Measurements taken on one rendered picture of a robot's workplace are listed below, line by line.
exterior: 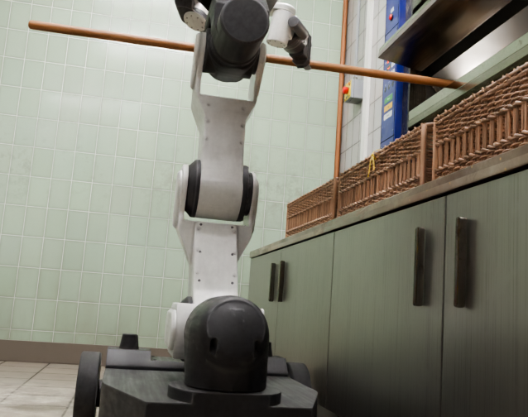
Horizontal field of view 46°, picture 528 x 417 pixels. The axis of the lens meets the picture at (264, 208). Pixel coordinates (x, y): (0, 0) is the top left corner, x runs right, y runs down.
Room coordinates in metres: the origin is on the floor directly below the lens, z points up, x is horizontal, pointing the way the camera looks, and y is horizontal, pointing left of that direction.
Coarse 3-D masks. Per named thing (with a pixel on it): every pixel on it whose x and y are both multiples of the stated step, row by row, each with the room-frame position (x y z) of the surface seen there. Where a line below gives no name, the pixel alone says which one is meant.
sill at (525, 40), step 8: (520, 40) 1.75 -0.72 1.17; (504, 48) 1.83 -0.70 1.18; (512, 48) 1.79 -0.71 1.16; (520, 48) 1.75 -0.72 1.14; (496, 56) 1.87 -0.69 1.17; (504, 56) 1.83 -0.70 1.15; (480, 64) 1.96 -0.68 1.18; (488, 64) 1.91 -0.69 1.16; (496, 64) 1.87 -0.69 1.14; (472, 72) 2.01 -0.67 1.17; (480, 72) 1.96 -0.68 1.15; (456, 80) 2.12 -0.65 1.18; (464, 80) 2.06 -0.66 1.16; (448, 88) 2.18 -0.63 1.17; (456, 88) 2.12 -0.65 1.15; (432, 96) 2.30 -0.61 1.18; (440, 96) 2.23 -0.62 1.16; (424, 104) 2.37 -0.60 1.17; (432, 104) 2.30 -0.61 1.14; (416, 112) 2.43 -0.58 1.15
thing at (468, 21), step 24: (432, 0) 2.00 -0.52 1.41; (456, 0) 1.94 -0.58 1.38; (480, 0) 1.91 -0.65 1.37; (504, 0) 1.88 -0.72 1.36; (408, 24) 2.18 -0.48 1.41; (432, 24) 2.12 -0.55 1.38; (456, 24) 2.08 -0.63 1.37; (480, 24) 2.05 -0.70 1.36; (384, 48) 2.41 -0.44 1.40; (408, 48) 2.33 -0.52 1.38; (432, 48) 2.29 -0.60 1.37
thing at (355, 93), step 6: (354, 84) 3.04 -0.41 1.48; (360, 84) 3.04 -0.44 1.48; (348, 90) 3.06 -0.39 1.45; (354, 90) 3.04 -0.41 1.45; (360, 90) 3.04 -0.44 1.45; (348, 96) 3.06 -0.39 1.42; (354, 96) 3.04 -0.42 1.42; (360, 96) 3.04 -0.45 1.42; (348, 102) 3.11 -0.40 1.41; (354, 102) 3.11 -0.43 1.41
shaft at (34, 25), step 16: (64, 32) 1.93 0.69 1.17; (80, 32) 1.93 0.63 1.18; (96, 32) 1.94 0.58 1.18; (112, 32) 1.95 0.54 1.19; (176, 48) 2.00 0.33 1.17; (192, 48) 2.01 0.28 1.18; (288, 64) 2.08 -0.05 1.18; (320, 64) 2.09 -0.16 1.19; (336, 64) 2.11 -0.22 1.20; (400, 80) 2.17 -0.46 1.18; (416, 80) 2.17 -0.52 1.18; (432, 80) 2.18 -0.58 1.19; (448, 80) 2.19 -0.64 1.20
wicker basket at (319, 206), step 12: (336, 180) 1.82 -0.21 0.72; (312, 192) 2.03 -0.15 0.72; (324, 192) 1.91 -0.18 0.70; (336, 192) 1.83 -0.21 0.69; (288, 204) 2.34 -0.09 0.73; (300, 204) 2.17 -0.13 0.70; (312, 204) 2.04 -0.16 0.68; (324, 204) 1.91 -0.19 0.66; (336, 204) 1.83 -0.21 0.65; (288, 216) 2.33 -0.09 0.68; (300, 216) 2.18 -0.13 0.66; (312, 216) 2.04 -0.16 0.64; (324, 216) 1.89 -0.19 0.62; (336, 216) 1.83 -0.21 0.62; (288, 228) 2.33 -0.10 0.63; (300, 228) 2.15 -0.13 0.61
